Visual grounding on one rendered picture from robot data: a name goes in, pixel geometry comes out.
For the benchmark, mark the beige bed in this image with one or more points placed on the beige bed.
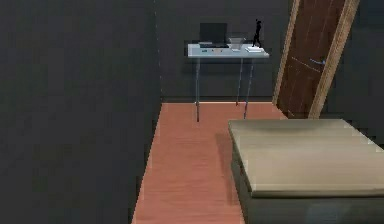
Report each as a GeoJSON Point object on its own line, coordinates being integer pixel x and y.
{"type": "Point", "coordinates": [306, 160]}

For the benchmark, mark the white book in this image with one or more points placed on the white book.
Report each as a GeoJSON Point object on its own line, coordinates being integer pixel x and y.
{"type": "Point", "coordinates": [256, 50]}

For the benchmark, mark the brown wooden room door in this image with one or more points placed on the brown wooden room door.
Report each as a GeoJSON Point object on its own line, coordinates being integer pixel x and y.
{"type": "Point", "coordinates": [310, 56]}

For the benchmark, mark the grey bowl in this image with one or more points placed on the grey bowl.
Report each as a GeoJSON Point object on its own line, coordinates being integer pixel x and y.
{"type": "Point", "coordinates": [236, 41]}

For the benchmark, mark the black figurine statue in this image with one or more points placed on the black figurine statue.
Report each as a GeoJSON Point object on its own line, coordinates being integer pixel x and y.
{"type": "Point", "coordinates": [257, 33]}

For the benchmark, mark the black laptop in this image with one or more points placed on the black laptop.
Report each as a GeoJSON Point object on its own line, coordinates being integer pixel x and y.
{"type": "Point", "coordinates": [213, 33]}

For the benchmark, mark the pale blue desk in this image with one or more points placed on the pale blue desk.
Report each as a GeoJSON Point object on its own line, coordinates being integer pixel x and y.
{"type": "Point", "coordinates": [226, 54]}

